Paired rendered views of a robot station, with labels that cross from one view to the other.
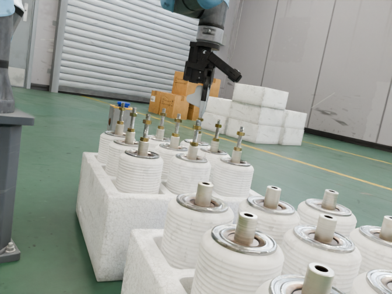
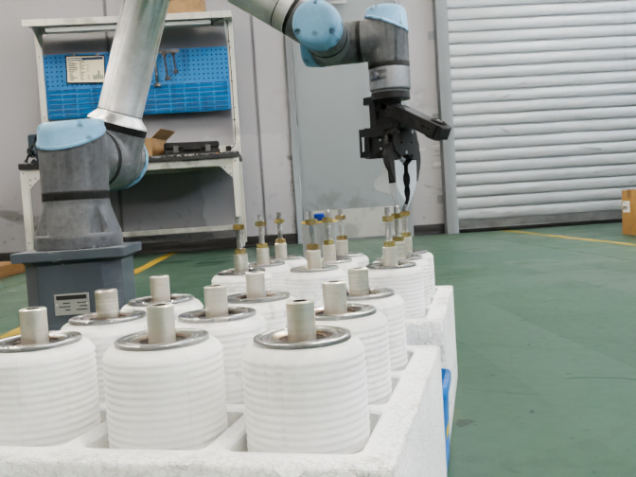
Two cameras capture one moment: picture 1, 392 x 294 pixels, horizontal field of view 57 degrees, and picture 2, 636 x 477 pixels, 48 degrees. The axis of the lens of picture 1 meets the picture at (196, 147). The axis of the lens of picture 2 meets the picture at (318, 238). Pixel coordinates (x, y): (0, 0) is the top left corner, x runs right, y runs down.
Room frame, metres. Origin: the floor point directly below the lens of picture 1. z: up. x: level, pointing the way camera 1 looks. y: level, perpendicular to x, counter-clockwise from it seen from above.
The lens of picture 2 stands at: (-0.04, -0.69, 0.36)
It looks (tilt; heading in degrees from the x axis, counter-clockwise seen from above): 3 degrees down; 39
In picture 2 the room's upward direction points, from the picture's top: 4 degrees counter-clockwise
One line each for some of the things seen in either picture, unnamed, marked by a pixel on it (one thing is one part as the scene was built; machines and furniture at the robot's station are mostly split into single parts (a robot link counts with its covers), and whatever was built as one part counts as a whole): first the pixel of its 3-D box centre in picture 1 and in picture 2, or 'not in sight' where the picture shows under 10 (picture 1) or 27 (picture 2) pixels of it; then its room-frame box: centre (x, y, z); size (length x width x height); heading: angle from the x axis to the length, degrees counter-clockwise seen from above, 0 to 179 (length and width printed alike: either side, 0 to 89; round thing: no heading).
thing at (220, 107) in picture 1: (229, 108); not in sight; (4.07, -0.29, 0.27); 0.39 x 0.39 x 0.18; 45
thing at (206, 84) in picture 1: (205, 86); (394, 159); (1.06, 0.00, 0.42); 0.05 x 0.02 x 0.09; 174
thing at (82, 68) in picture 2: not in sight; (85, 68); (3.48, 4.41, 1.54); 0.32 x 0.02 x 0.25; 132
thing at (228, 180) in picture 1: (228, 198); (394, 326); (0.88, -0.10, 0.16); 0.10 x 0.10 x 0.18
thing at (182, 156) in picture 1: (191, 158); (314, 269); (0.82, 0.01, 0.25); 0.08 x 0.08 x 0.01
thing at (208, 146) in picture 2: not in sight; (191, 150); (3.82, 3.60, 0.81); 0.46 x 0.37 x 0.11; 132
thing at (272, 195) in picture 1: (272, 198); (256, 286); (0.55, -0.13, 0.26); 0.02 x 0.02 x 0.03
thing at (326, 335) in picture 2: not in sight; (302, 338); (0.38, -0.34, 0.25); 0.08 x 0.08 x 0.01
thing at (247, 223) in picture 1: (245, 228); (107, 306); (0.39, -0.07, 0.26); 0.02 x 0.02 x 0.03
